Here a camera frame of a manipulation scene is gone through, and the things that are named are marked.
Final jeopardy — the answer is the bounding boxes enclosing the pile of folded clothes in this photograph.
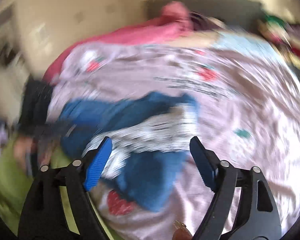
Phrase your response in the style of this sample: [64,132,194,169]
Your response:
[257,12,300,73]

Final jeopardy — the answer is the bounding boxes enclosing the light blue cloth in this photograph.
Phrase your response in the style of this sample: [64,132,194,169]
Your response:
[211,33,274,57]

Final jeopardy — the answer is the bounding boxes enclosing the person's green clothing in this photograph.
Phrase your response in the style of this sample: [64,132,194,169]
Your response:
[0,130,115,240]

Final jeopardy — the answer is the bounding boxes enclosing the rose pink blanket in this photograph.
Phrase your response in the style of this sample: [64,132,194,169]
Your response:
[43,1,193,82]

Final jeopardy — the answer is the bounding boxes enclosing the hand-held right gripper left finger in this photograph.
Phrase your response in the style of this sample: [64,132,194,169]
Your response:
[18,136,113,240]

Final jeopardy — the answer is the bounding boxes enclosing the pink strawberry print quilt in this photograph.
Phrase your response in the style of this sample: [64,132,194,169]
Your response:
[48,30,300,240]

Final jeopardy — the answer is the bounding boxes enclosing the grey bed headboard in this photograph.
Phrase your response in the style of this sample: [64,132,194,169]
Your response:
[142,0,265,32]

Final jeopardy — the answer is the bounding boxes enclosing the striped purple pillow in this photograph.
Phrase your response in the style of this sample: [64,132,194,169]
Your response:
[189,10,216,29]

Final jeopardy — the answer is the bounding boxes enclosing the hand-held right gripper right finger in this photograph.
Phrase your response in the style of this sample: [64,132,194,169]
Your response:
[189,136,283,240]

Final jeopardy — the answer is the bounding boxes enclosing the blue pants with lace trim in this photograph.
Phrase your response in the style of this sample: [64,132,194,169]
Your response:
[57,91,201,213]

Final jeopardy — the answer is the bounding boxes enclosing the cream wardrobe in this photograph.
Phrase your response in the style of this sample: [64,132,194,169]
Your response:
[0,0,120,85]

